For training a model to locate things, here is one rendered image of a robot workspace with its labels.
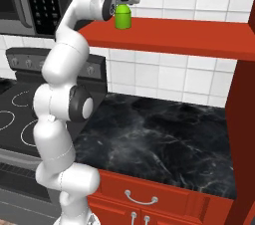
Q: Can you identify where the green spray bottle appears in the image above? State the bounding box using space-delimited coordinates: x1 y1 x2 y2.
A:
115 3 133 31

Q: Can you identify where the red shelf unit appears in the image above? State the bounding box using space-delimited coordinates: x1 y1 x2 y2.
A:
78 2 255 225

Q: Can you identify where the black microwave oven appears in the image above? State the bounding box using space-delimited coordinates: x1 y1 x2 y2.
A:
0 0 98 38

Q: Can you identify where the black stove with hob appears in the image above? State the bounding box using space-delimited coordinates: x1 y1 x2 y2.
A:
0 47 109 225

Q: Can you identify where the red drawer front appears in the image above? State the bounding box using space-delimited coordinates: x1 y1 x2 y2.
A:
96 168 235 219

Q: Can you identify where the oven door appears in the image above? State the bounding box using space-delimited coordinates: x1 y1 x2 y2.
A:
0 160 63 219

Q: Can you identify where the red cupboard door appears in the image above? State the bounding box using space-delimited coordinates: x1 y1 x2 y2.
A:
140 207 213 225
87 195 142 225

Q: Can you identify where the silver drawer handle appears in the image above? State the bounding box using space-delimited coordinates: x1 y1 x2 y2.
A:
124 189 159 206

